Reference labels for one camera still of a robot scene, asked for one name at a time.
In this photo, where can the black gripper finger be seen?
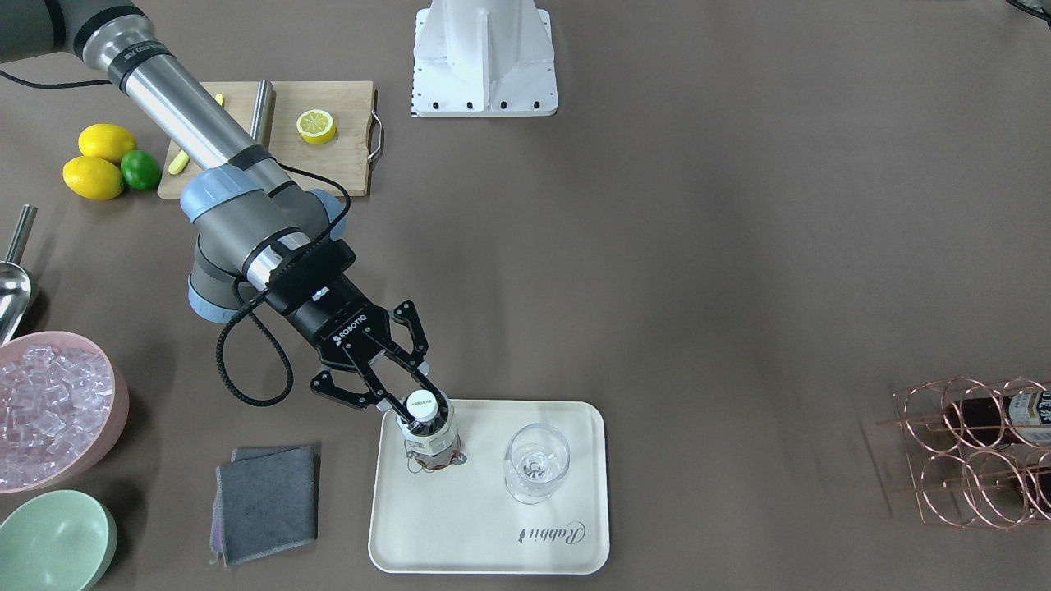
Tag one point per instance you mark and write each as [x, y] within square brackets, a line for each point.
[411, 359]
[347, 376]

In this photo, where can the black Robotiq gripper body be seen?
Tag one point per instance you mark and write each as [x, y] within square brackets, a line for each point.
[334, 323]

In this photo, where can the tea bottle white cap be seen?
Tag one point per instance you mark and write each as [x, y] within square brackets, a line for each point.
[431, 436]

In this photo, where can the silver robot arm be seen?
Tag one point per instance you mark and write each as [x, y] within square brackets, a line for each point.
[262, 238]

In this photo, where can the grey folded cloth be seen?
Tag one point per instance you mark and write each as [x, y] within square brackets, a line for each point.
[266, 502]

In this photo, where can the cream serving tray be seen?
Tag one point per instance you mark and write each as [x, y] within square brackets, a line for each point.
[462, 520]

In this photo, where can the bamboo cutting board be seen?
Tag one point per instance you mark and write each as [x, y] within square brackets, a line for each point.
[345, 159]

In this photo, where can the clear wine glass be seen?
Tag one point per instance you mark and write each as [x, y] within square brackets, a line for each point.
[535, 463]

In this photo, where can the lemon half slice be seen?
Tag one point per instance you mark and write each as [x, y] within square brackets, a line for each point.
[316, 126]

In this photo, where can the steel muddler rod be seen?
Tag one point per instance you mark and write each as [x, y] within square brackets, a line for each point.
[261, 120]

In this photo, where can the yellow plastic knife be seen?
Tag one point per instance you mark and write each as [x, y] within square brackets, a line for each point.
[181, 160]

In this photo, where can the pink bowl with ice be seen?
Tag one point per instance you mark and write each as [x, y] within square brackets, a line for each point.
[64, 406]

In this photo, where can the green lime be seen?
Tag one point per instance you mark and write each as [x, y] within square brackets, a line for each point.
[140, 171]

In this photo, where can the yellow lemon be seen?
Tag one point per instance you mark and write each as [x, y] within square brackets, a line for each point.
[93, 178]
[107, 141]

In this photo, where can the mint green bowl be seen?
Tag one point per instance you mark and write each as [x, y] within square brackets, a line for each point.
[60, 540]

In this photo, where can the metal ice scoop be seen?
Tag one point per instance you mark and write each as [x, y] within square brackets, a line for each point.
[17, 289]

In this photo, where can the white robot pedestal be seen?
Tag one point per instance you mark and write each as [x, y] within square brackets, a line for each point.
[483, 59]

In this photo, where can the copper wire bottle basket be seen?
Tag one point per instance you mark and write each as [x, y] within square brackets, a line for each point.
[956, 485]

